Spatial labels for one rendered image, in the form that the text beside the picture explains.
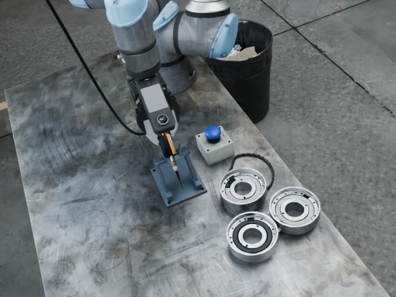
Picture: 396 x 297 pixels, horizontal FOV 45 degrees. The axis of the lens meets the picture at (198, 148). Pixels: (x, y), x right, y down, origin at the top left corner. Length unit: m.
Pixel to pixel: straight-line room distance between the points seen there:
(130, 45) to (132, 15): 0.06
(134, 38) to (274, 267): 0.52
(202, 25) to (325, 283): 0.68
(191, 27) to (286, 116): 1.28
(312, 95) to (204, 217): 1.60
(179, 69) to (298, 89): 1.33
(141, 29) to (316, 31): 2.23
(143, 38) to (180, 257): 0.45
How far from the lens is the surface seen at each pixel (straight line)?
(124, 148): 1.27
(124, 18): 0.88
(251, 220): 1.02
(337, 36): 3.00
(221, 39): 1.23
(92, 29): 3.45
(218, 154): 1.15
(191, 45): 1.27
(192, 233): 1.05
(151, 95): 0.96
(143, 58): 0.92
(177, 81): 1.37
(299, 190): 1.06
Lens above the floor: 1.66
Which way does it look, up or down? 45 degrees down
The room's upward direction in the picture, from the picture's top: 12 degrees counter-clockwise
